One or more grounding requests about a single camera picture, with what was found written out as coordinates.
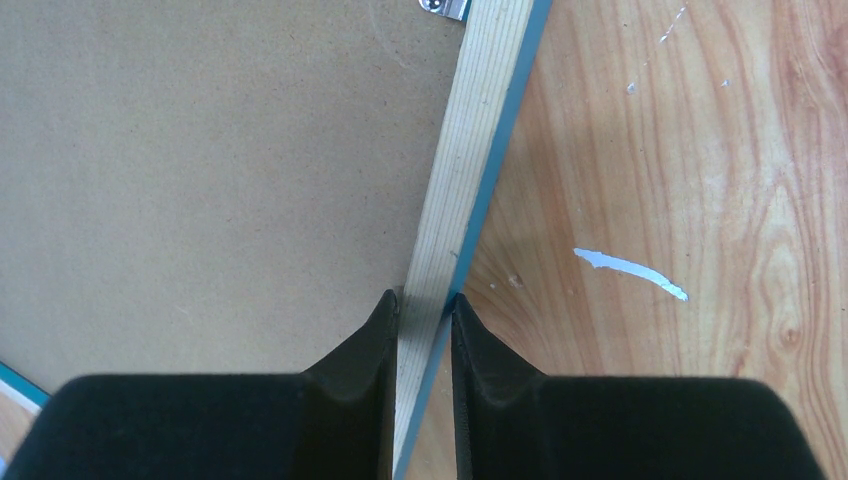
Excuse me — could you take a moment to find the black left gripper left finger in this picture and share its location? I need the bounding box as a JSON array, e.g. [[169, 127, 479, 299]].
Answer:
[[5, 291, 398, 479]]

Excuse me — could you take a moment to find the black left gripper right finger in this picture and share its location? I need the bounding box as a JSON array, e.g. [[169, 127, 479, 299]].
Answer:
[[451, 295, 824, 479]]

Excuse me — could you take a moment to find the wooden photo frame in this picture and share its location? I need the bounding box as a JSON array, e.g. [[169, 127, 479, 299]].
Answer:
[[1, 1, 550, 479]]

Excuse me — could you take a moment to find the small white paper scrap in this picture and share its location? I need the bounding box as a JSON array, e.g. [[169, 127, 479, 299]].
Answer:
[[572, 247, 689, 302]]

